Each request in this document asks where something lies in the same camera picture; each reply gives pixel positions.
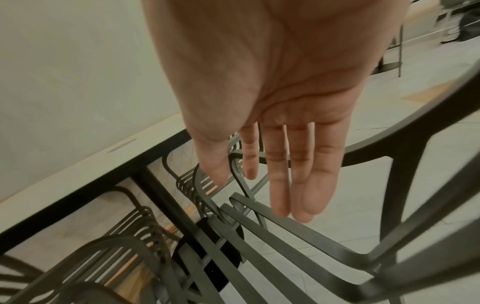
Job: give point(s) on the person's right hand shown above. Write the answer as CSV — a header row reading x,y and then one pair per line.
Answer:
x,y
270,65

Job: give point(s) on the dark background furniture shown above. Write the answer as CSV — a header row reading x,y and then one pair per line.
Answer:
x,y
467,26

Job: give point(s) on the dark grey slatted metal chair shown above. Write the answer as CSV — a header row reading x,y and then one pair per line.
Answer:
x,y
112,249
408,190
198,184

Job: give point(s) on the dark background chair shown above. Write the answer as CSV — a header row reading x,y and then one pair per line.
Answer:
x,y
398,59

